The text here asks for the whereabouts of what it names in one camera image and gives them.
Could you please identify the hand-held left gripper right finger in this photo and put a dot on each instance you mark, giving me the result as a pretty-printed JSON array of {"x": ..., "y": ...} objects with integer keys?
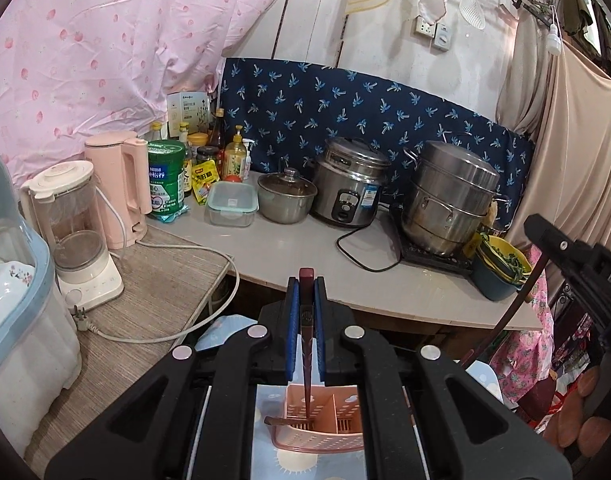
[{"x": 319, "y": 330}]

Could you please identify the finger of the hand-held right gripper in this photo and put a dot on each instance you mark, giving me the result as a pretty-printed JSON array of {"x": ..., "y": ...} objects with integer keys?
[{"x": 550, "y": 235}]

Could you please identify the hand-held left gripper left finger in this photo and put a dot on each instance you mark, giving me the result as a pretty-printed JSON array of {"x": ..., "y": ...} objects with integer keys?
[{"x": 291, "y": 330}]

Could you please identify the dark brown chopstick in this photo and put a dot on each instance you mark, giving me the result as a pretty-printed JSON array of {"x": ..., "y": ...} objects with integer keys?
[{"x": 306, "y": 320}]

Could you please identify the pink plastic utensil basket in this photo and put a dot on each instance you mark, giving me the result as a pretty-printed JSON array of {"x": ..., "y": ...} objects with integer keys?
[{"x": 330, "y": 435}]

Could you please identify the blue bowl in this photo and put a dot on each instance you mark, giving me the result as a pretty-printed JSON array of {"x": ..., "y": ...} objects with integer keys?
[{"x": 490, "y": 285}]

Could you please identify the peach hanging garment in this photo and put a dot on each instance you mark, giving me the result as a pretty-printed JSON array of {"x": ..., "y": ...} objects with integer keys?
[{"x": 580, "y": 150}]

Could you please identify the long wooden stick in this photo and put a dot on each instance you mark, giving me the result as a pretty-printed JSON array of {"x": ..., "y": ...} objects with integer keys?
[{"x": 500, "y": 310}]

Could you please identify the brown wooden utensil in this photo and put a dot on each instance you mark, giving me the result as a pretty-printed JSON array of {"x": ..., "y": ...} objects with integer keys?
[{"x": 280, "y": 421}]

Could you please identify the steel steamer pot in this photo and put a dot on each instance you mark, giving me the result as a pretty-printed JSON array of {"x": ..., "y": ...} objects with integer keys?
[{"x": 445, "y": 200}]

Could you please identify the pink floral garment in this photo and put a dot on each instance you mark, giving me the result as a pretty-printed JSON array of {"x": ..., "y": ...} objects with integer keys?
[{"x": 520, "y": 350}]

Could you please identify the small pot with glass lid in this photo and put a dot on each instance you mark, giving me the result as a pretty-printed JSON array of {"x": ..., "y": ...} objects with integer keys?
[{"x": 285, "y": 205}]

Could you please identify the black induction cooker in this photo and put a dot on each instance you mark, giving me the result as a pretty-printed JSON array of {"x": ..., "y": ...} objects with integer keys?
[{"x": 425, "y": 259}]

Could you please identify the light blue patterned mat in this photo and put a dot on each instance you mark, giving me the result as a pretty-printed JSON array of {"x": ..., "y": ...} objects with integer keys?
[{"x": 310, "y": 467}]

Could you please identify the glass food container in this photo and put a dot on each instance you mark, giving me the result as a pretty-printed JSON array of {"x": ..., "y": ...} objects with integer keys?
[{"x": 231, "y": 202}]

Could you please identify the steel rice cooker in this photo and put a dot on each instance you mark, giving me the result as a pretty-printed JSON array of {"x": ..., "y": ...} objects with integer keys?
[{"x": 345, "y": 185}]

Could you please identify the reddish brown rounded object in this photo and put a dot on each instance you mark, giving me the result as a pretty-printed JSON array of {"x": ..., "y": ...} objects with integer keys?
[{"x": 585, "y": 430}]

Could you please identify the red lid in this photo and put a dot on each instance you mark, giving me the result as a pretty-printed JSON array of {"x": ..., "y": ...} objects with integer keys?
[{"x": 233, "y": 178}]

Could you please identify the beige curtain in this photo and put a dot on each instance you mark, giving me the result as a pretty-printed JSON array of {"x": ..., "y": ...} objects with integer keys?
[{"x": 523, "y": 70}]

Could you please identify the yellow seasoning packet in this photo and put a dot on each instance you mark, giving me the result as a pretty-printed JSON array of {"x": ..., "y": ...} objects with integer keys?
[{"x": 205, "y": 180}]

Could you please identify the white pump bottle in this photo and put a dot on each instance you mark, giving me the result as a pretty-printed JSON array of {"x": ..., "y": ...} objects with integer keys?
[{"x": 248, "y": 160}]

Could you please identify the yellow dish soap bottle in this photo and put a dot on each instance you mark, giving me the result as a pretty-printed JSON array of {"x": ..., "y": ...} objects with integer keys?
[{"x": 234, "y": 160}]

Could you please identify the white label bottle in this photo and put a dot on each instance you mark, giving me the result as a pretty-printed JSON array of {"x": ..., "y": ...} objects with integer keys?
[{"x": 187, "y": 175}]

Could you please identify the white light bulb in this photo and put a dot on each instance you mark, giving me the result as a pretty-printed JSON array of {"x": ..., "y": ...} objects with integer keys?
[{"x": 554, "y": 42}]

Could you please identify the dark glass jar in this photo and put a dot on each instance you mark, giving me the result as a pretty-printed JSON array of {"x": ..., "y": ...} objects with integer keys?
[{"x": 205, "y": 155}]

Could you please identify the green tin can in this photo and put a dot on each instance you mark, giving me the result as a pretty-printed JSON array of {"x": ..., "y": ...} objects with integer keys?
[{"x": 165, "y": 180}]

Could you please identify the dark sauce bottle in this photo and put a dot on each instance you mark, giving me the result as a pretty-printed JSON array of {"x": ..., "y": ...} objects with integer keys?
[{"x": 216, "y": 135}]

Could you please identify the yellow lid jar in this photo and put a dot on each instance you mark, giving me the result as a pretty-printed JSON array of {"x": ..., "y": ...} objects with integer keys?
[{"x": 198, "y": 139}]

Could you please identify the small white bottle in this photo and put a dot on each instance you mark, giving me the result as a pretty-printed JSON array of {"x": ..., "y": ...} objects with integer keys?
[{"x": 183, "y": 132}]

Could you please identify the white blender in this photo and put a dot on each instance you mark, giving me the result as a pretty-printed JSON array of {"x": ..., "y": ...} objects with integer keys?
[{"x": 80, "y": 240}]

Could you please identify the navy floral cloth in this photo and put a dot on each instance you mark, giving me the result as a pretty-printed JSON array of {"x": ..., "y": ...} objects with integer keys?
[{"x": 335, "y": 100}]

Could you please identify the pink electric kettle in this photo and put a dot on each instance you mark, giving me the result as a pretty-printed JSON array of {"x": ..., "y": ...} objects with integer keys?
[{"x": 110, "y": 185}]

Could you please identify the dark green hanging garment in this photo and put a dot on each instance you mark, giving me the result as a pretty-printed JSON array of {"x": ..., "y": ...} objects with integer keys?
[{"x": 575, "y": 0}]

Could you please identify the yellow cap bottle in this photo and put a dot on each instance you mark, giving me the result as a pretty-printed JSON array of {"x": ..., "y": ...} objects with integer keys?
[{"x": 156, "y": 132}]

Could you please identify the white carton box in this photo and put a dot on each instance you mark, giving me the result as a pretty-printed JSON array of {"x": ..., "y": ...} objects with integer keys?
[{"x": 185, "y": 110}]

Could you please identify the white floral plate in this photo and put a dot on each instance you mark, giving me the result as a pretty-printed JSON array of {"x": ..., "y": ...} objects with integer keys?
[{"x": 5, "y": 285}]

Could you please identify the pink printed curtain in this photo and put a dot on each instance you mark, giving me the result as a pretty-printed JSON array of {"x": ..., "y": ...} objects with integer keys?
[{"x": 110, "y": 35}]

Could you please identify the black wrought iron frame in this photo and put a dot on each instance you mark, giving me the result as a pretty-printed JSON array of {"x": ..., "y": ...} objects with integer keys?
[{"x": 565, "y": 300}]

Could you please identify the wall switch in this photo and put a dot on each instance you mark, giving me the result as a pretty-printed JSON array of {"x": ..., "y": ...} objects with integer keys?
[{"x": 442, "y": 36}]

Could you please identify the wall socket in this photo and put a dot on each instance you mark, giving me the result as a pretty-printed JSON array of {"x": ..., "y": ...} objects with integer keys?
[{"x": 424, "y": 26}]

